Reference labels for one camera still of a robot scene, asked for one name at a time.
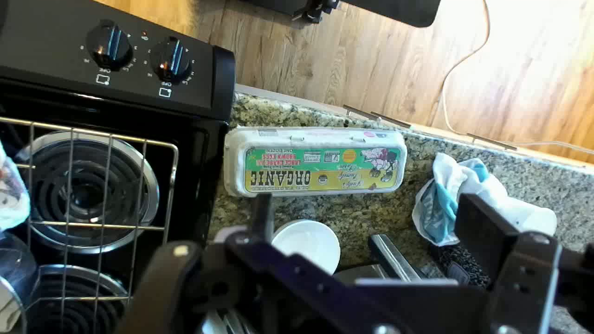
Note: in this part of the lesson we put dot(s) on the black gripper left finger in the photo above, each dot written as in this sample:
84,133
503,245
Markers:
204,278

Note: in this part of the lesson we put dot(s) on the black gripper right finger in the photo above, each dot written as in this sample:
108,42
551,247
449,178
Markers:
525,278

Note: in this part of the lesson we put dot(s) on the white ceramic bowl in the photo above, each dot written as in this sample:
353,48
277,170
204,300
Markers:
308,243

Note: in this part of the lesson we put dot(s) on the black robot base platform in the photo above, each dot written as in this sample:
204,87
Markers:
396,9

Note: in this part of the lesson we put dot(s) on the black stove knob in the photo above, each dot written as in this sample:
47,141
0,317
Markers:
171,59
110,46

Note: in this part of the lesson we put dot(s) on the black electric stove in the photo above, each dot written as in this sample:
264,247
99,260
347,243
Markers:
56,24

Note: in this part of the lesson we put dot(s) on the blue white crumpled cloth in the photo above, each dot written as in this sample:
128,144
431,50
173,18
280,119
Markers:
446,204

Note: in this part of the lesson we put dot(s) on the grey organic egg carton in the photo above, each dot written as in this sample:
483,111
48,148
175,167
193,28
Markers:
308,161

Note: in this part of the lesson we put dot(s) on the stainless steel pot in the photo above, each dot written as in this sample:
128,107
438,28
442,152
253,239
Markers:
11,278

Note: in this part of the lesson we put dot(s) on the patterned kitchen towel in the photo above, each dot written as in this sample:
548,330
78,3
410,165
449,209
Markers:
9,191

